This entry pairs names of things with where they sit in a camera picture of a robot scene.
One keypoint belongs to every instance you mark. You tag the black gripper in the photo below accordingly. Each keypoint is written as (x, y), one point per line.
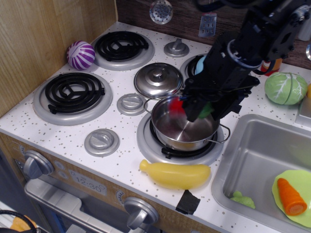
(224, 82)

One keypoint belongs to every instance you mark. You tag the red green toy pepper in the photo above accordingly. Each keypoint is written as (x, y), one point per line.
(175, 107)

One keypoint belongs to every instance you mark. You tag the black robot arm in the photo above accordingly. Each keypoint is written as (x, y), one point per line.
(267, 33)

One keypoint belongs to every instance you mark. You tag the steel pan lid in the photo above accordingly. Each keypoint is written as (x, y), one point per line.
(158, 80)

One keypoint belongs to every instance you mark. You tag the black burner under pan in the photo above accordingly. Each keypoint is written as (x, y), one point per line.
(154, 151)

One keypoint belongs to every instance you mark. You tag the light blue upturned bowl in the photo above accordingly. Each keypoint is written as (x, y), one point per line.
(200, 65)

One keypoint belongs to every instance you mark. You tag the black burner under bowl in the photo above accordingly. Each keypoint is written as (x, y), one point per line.
(188, 67)

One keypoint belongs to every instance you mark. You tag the silver sink basin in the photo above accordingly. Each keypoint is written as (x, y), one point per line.
(258, 151)

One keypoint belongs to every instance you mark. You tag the grey stovetop knob rear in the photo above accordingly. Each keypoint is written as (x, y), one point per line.
(176, 49)

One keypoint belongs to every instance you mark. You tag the grey stovetop knob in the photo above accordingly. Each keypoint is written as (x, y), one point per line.
(176, 49)
(101, 142)
(131, 104)

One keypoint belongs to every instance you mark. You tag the grey stovetop knob middle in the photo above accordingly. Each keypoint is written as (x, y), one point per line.
(131, 104)

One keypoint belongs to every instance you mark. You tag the yellow toy banana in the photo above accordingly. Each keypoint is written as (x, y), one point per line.
(171, 176)

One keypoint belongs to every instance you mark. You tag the hanging slotted steel spatula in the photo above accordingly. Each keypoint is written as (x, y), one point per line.
(207, 25)

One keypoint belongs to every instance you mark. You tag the green toy cabbage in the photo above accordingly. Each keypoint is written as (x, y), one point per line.
(285, 88)

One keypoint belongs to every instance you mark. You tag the red toy ketchup bottle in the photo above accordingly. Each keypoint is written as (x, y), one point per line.
(267, 68)

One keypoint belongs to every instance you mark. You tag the small green toy vegetable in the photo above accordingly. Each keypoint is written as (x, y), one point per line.
(244, 200)

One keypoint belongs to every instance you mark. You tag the black tape patch front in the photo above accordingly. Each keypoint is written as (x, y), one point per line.
(188, 203)

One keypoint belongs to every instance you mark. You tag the hanging perforated steel ladle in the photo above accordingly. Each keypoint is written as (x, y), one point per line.
(161, 12)

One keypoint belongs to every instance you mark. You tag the black coil burner rear left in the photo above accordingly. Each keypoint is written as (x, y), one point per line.
(122, 51)

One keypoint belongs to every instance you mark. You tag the black coil burner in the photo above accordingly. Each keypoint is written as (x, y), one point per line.
(122, 51)
(72, 98)

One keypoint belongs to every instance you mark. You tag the grey stovetop knob front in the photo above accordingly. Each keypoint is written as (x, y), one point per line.
(101, 142)

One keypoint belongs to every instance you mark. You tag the light green plate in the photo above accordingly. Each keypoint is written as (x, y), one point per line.
(301, 181)

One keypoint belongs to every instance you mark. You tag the silver faucet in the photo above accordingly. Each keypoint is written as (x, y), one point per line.
(305, 35)

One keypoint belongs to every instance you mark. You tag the silver oven dial right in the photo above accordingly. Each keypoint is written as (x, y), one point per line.
(141, 214)

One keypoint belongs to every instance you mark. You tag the silver oven dial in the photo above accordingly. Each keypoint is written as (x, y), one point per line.
(36, 165)
(141, 214)

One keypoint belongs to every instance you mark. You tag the orange toy carrot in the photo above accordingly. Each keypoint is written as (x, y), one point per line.
(293, 204)

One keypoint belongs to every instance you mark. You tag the purple white striped ball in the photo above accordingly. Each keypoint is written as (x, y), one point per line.
(80, 55)

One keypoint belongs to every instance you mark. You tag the black coil burner front left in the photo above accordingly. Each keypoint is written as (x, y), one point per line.
(72, 98)

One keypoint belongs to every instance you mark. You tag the silver oven dial left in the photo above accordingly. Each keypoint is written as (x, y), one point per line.
(36, 165)

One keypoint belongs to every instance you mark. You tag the steel pan with handles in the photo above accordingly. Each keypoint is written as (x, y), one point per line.
(177, 133)

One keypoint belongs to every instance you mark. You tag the silver oven door handle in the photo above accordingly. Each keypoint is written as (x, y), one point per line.
(66, 205)

